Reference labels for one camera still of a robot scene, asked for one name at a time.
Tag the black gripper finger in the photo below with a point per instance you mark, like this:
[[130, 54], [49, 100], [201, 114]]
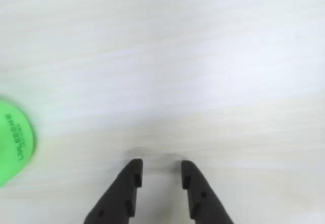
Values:
[[116, 198], [203, 203]]

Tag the green rubber duck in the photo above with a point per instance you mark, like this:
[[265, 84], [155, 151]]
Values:
[[12, 142]]

